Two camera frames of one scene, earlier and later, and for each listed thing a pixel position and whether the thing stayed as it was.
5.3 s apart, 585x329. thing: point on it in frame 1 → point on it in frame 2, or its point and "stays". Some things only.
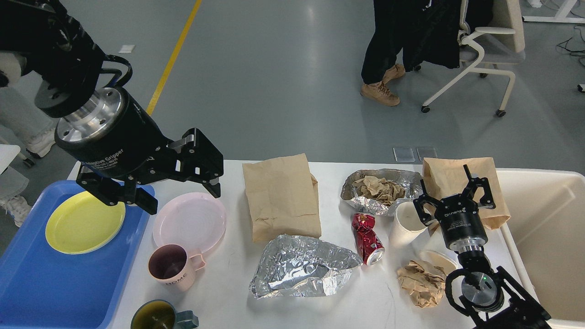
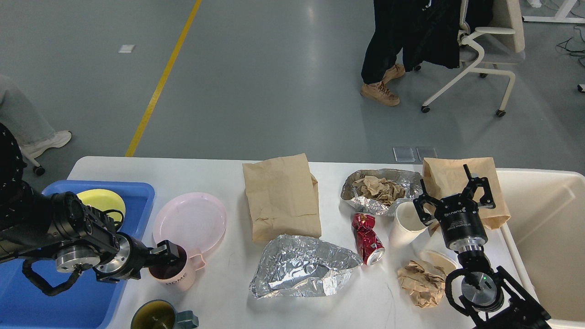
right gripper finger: (426, 206) stays
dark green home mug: (157, 314) stays
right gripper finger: (473, 183) stays
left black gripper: (115, 135) → (126, 263)
